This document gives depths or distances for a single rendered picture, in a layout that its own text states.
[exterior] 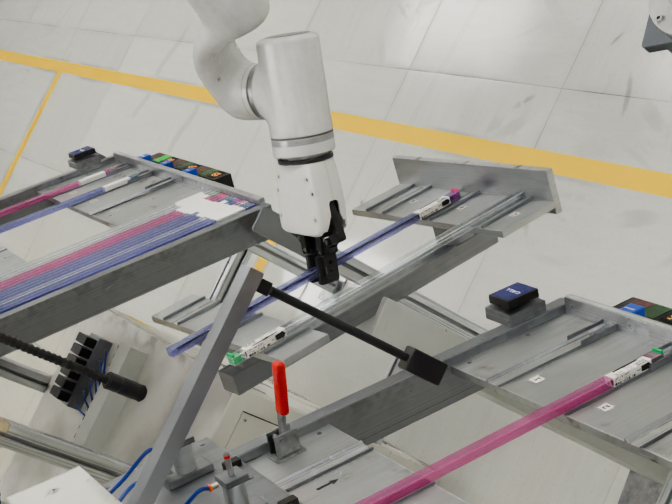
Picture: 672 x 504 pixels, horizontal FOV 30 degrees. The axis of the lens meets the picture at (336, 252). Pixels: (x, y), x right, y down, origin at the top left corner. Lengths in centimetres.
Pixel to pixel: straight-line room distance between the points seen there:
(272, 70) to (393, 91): 181
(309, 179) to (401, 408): 33
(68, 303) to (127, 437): 51
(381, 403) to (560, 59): 166
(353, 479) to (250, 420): 102
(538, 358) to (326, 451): 30
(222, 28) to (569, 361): 58
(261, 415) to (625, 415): 109
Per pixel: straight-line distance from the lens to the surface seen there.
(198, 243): 218
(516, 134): 298
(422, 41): 344
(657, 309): 164
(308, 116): 162
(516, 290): 160
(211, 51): 160
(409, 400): 150
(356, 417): 146
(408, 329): 177
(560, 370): 148
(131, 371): 258
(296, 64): 161
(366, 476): 133
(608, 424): 136
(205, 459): 128
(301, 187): 164
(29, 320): 209
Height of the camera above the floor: 188
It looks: 35 degrees down
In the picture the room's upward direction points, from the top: 62 degrees counter-clockwise
